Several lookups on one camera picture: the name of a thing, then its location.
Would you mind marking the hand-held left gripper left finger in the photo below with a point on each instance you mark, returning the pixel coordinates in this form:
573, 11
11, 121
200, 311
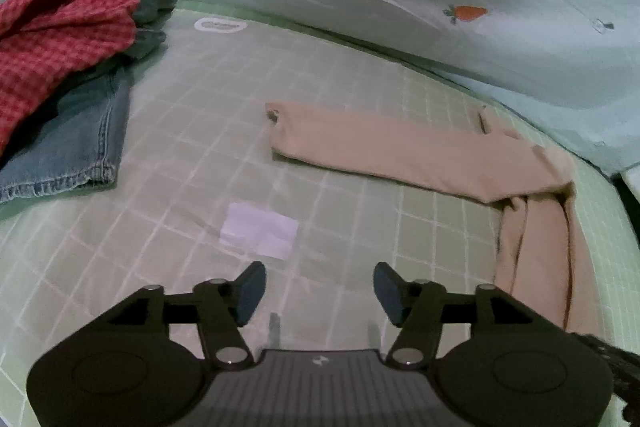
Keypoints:
250, 292

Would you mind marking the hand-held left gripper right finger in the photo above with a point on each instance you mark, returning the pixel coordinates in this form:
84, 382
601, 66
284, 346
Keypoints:
392, 294

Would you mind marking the beige sweater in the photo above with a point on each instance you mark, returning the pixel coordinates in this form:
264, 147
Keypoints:
400, 147

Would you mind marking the white paper sheet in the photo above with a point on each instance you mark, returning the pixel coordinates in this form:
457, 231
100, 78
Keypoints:
260, 229

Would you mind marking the blue jeans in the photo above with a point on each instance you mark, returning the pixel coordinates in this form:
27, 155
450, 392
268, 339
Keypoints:
85, 127

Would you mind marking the dark textured cloth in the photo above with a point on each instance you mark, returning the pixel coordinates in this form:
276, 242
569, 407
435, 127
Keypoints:
617, 359

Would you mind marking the white cloth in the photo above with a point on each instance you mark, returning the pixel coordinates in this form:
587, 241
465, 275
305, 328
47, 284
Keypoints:
631, 187

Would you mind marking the red checked shirt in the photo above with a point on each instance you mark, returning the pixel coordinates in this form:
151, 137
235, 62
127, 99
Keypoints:
50, 42

